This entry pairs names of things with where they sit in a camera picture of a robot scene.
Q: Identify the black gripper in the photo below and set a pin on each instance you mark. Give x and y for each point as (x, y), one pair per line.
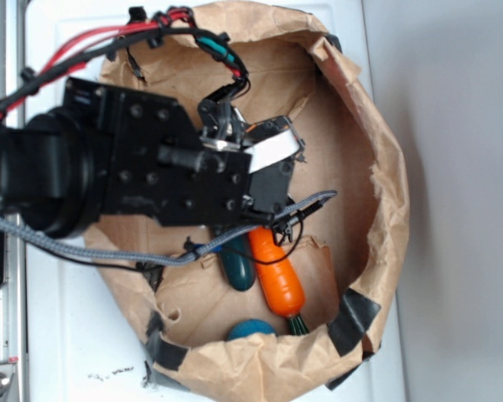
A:
(147, 158)

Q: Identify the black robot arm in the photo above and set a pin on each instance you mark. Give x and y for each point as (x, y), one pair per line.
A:
(45, 175)

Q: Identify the dark green toy cucumber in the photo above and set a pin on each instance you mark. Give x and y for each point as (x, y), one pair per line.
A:
(234, 256)

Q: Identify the orange toy carrot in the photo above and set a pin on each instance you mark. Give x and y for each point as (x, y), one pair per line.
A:
(280, 284)

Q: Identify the blue toy ball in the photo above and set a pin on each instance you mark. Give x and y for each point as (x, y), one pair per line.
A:
(248, 327)

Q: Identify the black tape piece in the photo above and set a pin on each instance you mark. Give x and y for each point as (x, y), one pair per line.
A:
(336, 382)
(167, 355)
(354, 318)

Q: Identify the brown paper bag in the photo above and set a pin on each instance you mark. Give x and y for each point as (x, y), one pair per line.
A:
(358, 241)

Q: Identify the aluminium rail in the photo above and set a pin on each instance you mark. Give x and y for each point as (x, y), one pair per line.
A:
(14, 370)

